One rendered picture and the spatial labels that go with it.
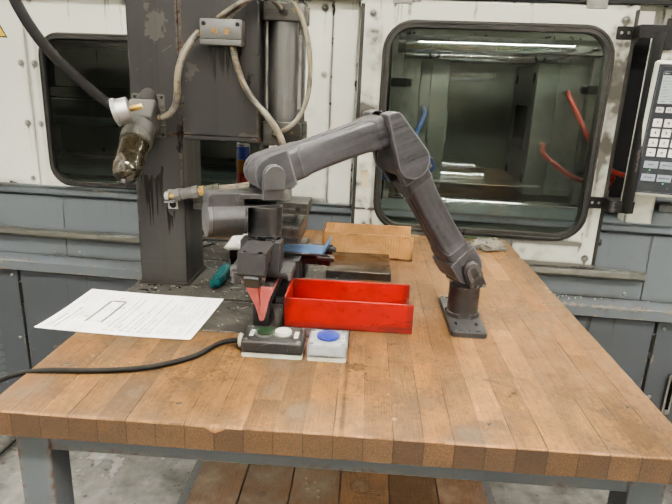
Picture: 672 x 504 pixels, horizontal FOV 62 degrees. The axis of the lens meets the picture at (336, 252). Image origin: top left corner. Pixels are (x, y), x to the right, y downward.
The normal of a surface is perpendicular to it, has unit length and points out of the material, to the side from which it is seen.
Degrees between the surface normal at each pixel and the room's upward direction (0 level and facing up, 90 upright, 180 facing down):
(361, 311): 90
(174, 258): 90
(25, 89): 90
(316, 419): 0
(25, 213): 90
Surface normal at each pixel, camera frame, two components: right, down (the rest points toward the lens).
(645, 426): 0.04, -0.96
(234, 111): -0.06, 0.28
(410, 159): 0.41, 0.27
